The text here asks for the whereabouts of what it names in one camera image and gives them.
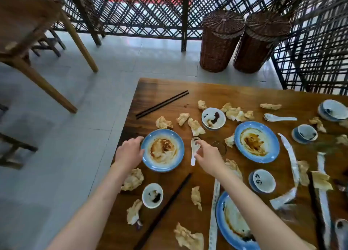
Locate person's left hand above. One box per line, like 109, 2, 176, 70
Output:
113, 136, 145, 172

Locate person's right hand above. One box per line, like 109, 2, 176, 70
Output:
194, 140, 228, 178

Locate used napkins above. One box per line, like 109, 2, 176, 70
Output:
120, 100, 348, 250

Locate person's left forearm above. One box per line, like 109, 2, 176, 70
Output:
46, 163, 136, 250

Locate person's right forearm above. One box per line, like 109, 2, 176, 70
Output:
216, 165, 312, 250

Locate dark wooden table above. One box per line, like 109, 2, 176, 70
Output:
96, 77, 348, 250

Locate dark wooden stool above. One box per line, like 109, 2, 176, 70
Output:
30, 28, 67, 58
0, 103, 38, 170

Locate brown wicker lidded basket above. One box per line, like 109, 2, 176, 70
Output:
200, 9, 246, 73
233, 11, 292, 74

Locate dark wooden lattice screen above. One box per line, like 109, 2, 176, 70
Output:
271, 0, 348, 95
11, 0, 275, 52

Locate light wooden table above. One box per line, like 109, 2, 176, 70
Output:
0, 0, 99, 114

